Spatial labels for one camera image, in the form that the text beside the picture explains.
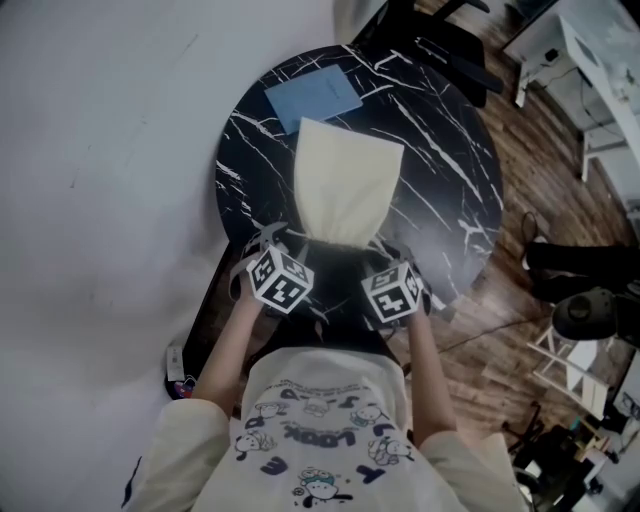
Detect black wheeled stand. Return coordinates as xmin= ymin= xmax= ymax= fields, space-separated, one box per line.
xmin=502 ymin=399 xmax=616 ymax=501

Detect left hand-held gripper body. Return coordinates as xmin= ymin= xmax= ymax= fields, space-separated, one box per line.
xmin=229 ymin=243 xmax=321 ymax=321

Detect black office chair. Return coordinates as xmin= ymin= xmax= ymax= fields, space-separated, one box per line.
xmin=349 ymin=0 xmax=506 ymax=109

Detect black round device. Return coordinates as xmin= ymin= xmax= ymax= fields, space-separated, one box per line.
xmin=552 ymin=288 xmax=619 ymax=344

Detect person's right forearm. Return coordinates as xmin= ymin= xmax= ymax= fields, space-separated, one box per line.
xmin=407 ymin=309 xmax=459 ymax=449

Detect cream drawstring cloth bag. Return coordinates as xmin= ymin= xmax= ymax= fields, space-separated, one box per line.
xmin=285 ymin=117 xmax=406 ymax=252

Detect white desk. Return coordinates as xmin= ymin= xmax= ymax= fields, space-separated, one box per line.
xmin=502 ymin=0 xmax=640 ymax=184

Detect person's left forearm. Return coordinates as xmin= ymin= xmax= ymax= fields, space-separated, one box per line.
xmin=192 ymin=292 xmax=266 ymax=416

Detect person in white shirt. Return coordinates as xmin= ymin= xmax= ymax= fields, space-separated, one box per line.
xmin=124 ymin=344 xmax=531 ymax=512

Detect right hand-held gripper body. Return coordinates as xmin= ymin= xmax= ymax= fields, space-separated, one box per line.
xmin=360 ymin=261 xmax=432 ymax=329

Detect blue notebook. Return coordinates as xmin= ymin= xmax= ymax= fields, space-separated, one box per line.
xmin=263 ymin=63 xmax=364 ymax=136

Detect black floor cable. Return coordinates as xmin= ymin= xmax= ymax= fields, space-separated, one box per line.
xmin=434 ymin=314 xmax=554 ymax=354

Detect white folding rack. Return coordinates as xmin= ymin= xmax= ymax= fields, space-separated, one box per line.
xmin=527 ymin=319 xmax=624 ymax=421

